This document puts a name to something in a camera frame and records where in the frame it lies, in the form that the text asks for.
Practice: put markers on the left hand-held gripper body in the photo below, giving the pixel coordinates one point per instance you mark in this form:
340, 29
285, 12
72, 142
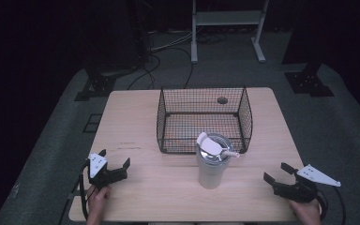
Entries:
97, 170

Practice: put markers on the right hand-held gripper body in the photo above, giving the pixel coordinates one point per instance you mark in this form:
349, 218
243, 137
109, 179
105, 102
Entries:
306, 184

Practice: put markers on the white tumbler cup with straw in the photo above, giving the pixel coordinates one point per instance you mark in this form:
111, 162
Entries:
211, 168

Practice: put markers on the person's right hand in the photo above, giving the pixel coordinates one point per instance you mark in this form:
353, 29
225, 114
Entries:
306, 213

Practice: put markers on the person's left hand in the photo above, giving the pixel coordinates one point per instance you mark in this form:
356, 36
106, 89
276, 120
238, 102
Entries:
97, 203

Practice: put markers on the black stand base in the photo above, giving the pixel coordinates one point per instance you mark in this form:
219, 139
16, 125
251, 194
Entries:
307, 82
98, 86

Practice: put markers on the dark round disc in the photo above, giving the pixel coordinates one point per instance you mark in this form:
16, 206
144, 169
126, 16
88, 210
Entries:
222, 100

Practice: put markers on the white metal stand frame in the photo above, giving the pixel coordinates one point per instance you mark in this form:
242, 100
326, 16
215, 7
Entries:
228, 18

